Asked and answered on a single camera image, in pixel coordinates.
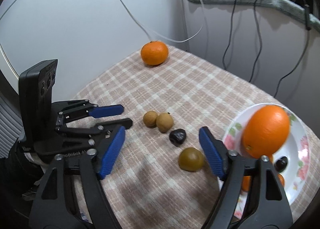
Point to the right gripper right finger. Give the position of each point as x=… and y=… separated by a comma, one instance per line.
x=266, y=205

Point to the small orange in plate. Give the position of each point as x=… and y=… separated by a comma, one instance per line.
x=246, y=183
x=282, y=180

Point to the dark chestnut on cloth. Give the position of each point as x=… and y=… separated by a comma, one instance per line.
x=177, y=137

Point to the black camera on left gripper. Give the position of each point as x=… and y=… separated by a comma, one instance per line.
x=35, y=95

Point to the dark chestnut in plate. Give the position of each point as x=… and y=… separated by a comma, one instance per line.
x=281, y=164

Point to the large smooth orange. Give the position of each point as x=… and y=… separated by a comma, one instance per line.
x=266, y=131

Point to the mandarin orange with stem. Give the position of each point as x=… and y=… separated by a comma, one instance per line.
x=154, y=53

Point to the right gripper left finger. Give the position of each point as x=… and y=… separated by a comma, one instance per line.
x=55, y=204

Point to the green-brown round fruit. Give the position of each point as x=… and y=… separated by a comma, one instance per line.
x=191, y=160

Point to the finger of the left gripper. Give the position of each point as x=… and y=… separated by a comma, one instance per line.
x=94, y=130
x=89, y=110

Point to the tan longan fruit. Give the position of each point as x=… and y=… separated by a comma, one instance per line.
x=149, y=119
x=164, y=122

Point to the white floral plate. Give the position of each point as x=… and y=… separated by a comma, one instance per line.
x=296, y=148

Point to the pink plaid tablecloth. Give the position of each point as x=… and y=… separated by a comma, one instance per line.
x=146, y=188

